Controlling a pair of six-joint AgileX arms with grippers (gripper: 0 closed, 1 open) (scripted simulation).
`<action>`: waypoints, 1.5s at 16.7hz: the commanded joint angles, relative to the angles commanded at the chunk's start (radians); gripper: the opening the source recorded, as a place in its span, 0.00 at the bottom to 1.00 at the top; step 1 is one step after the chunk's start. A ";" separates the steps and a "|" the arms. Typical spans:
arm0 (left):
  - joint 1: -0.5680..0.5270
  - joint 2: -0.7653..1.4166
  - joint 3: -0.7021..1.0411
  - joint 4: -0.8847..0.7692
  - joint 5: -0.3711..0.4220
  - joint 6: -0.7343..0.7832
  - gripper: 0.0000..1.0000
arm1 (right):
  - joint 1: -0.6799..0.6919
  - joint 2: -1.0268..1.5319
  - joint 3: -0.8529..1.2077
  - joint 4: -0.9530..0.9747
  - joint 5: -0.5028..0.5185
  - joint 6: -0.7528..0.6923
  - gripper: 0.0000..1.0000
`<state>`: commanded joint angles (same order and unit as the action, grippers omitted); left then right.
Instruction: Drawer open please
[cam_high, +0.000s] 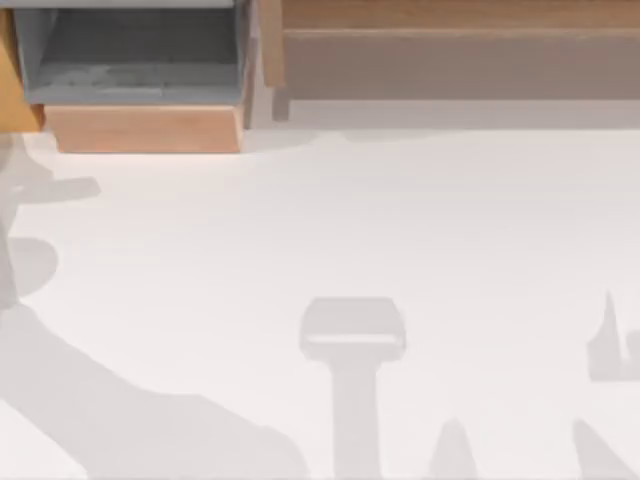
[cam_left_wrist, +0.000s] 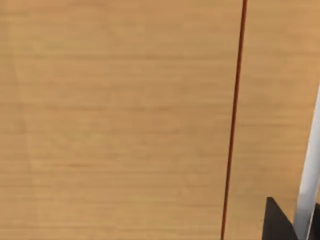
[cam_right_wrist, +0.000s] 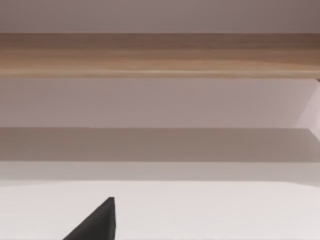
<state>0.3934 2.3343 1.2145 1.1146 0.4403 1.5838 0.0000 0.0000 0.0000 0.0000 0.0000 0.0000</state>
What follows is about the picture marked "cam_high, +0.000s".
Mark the pale wooden drawer front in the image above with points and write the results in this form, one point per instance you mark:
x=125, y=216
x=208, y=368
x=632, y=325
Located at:
x=145, y=129

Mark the wooden open shelf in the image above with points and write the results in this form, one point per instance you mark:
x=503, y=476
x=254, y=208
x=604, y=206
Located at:
x=450, y=55

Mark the grey pulled-out drawer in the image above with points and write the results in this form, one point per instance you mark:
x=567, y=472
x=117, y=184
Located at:
x=140, y=55

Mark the wooden cupboard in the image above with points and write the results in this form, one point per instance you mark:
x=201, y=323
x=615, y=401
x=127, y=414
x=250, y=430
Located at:
x=12, y=90

